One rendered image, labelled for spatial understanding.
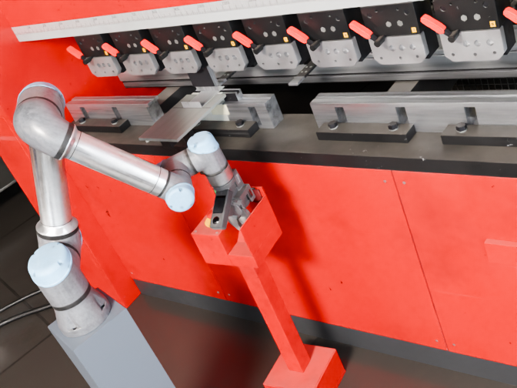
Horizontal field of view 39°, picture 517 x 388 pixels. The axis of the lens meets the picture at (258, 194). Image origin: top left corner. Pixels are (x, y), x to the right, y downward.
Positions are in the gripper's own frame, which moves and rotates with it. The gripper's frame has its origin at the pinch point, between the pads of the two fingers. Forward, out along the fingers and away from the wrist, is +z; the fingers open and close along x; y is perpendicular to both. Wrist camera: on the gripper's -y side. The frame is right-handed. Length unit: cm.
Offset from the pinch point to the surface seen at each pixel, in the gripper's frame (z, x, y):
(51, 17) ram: -58, 84, 47
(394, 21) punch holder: -45, -50, 33
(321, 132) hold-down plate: -14.5, -18.8, 28.7
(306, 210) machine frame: 10.5, -6.7, 21.1
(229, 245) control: 0.9, 4.6, -4.3
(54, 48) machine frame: -39, 112, 60
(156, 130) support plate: -25.4, 34.4, 19.6
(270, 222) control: 1.1, -4.8, 6.1
